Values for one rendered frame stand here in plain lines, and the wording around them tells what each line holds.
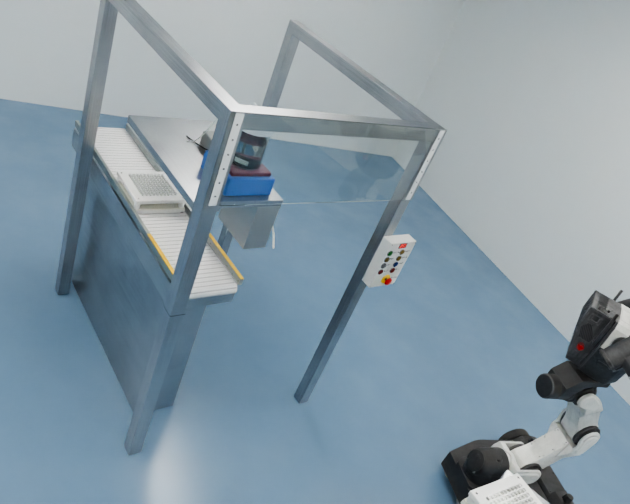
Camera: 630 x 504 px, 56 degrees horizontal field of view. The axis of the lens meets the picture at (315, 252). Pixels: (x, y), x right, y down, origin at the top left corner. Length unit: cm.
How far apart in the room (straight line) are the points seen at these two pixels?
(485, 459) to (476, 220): 323
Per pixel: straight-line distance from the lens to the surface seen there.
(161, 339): 239
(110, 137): 332
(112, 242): 305
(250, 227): 227
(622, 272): 508
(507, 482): 221
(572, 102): 551
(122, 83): 560
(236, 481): 296
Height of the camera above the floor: 236
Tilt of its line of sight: 31 degrees down
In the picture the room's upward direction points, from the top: 24 degrees clockwise
